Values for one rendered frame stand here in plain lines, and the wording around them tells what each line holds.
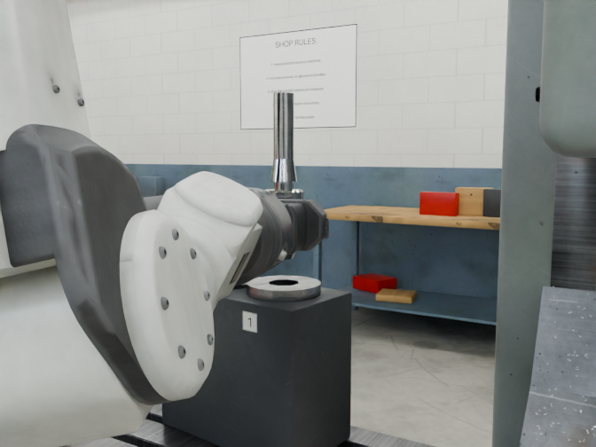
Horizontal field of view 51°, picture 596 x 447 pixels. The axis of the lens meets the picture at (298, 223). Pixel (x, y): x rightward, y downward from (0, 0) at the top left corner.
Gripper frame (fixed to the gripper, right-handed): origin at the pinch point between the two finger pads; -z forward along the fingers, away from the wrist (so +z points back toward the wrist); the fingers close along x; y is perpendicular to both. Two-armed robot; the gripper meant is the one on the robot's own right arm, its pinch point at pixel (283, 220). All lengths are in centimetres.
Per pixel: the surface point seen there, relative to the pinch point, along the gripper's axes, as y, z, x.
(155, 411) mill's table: 27.6, -4.0, 19.8
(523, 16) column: -27.6, -27.7, -27.6
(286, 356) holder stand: 14.0, 7.5, -2.7
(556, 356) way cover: 20.2, -21.4, -33.4
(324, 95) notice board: -59, -459, 107
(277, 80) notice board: -74, -472, 153
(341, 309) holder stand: 10.5, -1.0, -6.8
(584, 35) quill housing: -16.3, 20.2, -29.0
